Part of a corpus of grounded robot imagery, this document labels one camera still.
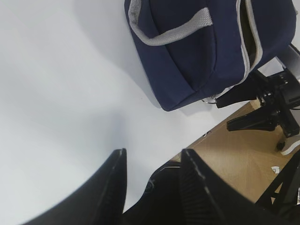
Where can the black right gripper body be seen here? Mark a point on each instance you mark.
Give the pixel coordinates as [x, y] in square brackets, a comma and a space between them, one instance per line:
[279, 94]

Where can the navy blue lunch bag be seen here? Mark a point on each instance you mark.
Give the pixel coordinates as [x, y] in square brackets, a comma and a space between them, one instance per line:
[196, 49]

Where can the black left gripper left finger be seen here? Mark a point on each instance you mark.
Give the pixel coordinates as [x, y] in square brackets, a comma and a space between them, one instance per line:
[99, 201]

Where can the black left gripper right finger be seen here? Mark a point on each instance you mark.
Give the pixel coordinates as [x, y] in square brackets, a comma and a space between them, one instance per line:
[208, 200]

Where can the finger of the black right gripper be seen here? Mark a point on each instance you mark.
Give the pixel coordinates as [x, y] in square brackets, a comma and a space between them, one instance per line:
[254, 85]
[260, 119]

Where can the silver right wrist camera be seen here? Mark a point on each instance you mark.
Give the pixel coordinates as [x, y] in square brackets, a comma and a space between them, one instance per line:
[289, 58]

